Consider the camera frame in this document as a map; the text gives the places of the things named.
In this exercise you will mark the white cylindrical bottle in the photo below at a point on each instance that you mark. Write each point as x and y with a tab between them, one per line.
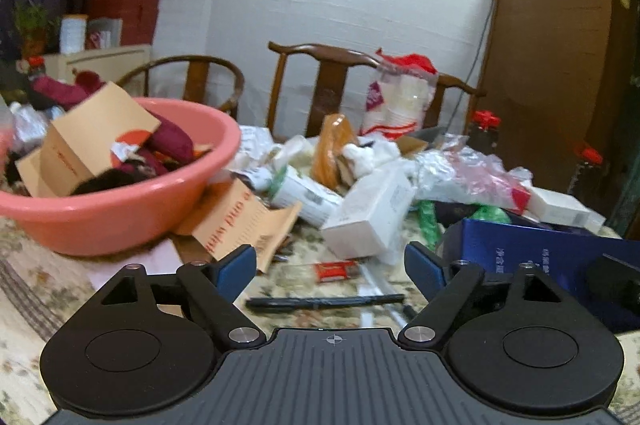
305	197

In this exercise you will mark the small red and white box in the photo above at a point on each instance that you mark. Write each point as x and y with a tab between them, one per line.
102	36

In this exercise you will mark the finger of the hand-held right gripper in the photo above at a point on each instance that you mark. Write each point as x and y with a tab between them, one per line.
620	287

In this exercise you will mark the crumpled clear plastic bag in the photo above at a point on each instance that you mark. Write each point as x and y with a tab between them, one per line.
475	170

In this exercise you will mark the brown wooden wardrobe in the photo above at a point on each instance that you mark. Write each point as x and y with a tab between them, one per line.
560	55

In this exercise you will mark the green plastic bag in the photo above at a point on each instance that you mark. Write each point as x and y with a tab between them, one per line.
430	220

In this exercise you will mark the dark bottle with red cap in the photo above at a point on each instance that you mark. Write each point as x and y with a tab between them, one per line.
587	170
485	130

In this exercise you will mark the flat white box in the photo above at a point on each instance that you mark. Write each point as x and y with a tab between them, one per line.
565	207

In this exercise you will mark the small bottle with red cap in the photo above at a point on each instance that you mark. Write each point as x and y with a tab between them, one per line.
36	67

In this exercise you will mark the flattened orange cardboard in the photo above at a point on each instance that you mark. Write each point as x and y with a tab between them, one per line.
240	225

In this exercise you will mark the cream low cabinet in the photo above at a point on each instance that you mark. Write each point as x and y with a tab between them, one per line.
100	62

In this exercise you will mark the potted green plant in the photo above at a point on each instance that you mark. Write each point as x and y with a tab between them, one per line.
32	22

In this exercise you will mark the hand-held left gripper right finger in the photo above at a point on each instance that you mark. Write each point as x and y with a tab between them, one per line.
421	266

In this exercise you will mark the orange flat packet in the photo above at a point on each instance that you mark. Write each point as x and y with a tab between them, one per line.
330	150

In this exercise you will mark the floral cloth covered desktop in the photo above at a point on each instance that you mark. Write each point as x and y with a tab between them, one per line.
40	300

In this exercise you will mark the plastic bag of paper cups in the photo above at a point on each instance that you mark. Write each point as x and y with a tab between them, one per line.
400	100

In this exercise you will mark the blue box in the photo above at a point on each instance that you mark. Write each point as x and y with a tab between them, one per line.
525	255

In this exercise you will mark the open cardboard box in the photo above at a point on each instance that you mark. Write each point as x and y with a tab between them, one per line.
85	140

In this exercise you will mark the white ribbed canister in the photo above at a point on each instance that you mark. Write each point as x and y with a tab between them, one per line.
73	35

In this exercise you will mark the maroon cloth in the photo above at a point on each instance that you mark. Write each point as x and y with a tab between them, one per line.
170	140

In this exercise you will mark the crumpled white tissue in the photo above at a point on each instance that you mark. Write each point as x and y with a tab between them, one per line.
365	157

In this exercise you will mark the black pen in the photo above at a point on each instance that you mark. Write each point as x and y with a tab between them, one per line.
325	301

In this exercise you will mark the large white printed box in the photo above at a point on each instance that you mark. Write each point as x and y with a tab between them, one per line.
370	215

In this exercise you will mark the small red packet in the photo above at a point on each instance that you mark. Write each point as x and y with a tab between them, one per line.
334	271

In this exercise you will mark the straight-back wooden chair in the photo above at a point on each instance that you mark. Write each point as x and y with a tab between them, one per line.
325	75

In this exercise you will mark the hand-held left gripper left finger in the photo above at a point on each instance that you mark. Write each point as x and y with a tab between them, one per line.
240	267

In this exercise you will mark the pink plastic basin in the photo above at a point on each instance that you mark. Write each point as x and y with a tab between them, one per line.
125	215

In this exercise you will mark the round-back wooden chair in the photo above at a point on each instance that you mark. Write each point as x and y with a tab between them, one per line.
200	77

